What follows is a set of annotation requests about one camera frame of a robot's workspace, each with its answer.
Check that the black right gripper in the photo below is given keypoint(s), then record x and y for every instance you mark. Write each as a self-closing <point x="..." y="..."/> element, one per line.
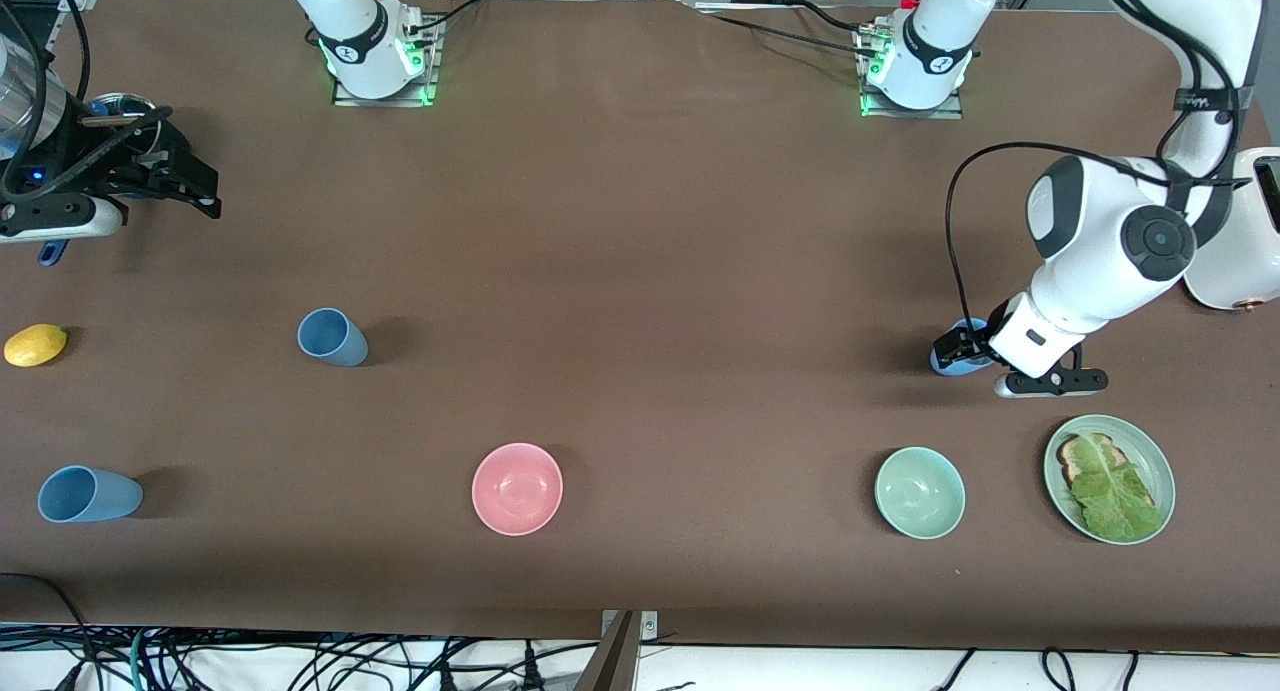
<point x="112" y="161"/>

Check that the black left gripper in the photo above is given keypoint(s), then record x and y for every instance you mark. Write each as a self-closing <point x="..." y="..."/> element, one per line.
<point x="966" y="346"/>

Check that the blue cup with paper scrap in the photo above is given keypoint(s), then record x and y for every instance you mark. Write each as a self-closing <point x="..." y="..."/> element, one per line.
<point x="962" y="370"/>

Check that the blue plastic cup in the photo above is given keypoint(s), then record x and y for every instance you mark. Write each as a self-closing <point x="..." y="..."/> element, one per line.
<point x="335" y="339"/>
<point x="90" y="495"/>

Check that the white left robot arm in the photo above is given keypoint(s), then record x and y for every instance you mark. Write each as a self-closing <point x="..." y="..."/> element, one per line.
<point x="1100" y="251"/>

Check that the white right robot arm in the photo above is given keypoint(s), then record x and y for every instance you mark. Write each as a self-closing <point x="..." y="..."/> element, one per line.
<point x="350" y="21"/>

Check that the pale green bowl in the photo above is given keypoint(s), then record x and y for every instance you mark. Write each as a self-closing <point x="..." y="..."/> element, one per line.
<point x="920" y="493"/>

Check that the blue saucepan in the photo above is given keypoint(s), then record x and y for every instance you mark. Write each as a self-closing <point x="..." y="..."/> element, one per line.
<point x="52" y="254"/>

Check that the toast slice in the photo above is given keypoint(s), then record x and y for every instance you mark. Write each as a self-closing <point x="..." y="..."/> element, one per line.
<point x="1072" y="461"/>

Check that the pale green plate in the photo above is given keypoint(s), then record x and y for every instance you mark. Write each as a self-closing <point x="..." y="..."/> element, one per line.
<point x="1138" y="437"/>

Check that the green lettuce leaf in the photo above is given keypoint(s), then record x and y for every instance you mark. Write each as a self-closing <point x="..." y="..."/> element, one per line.
<point x="1110" y="496"/>

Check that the yellow lemon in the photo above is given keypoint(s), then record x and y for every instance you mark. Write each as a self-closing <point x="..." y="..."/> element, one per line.
<point x="35" y="345"/>

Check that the white toaster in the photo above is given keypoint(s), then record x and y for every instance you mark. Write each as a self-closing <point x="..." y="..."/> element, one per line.
<point x="1240" y="271"/>

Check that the brown table mat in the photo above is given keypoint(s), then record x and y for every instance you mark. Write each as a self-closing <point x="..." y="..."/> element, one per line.
<point x="640" y="221"/>

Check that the pink bowl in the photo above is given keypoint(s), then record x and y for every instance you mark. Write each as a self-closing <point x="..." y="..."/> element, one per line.
<point x="517" y="489"/>

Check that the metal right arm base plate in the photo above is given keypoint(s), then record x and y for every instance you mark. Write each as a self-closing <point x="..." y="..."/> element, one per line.
<point x="390" y="102"/>

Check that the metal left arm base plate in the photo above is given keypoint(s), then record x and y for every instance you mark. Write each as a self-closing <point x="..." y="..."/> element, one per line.
<point x="945" y="112"/>

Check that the small metal bracket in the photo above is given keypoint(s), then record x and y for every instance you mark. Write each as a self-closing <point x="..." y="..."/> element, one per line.
<point x="650" y="626"/>

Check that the dark camera post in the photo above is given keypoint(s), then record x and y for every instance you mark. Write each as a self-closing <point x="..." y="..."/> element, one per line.
<point x="612" y="661"/>

